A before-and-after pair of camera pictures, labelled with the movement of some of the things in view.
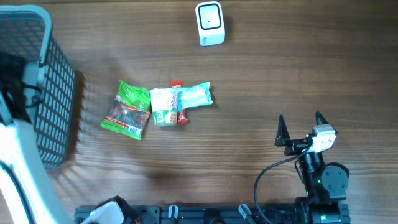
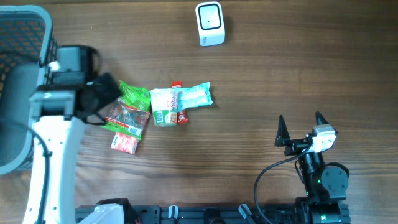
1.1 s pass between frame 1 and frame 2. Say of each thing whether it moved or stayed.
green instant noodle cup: stayed
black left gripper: moved
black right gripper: stayed
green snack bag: stayed
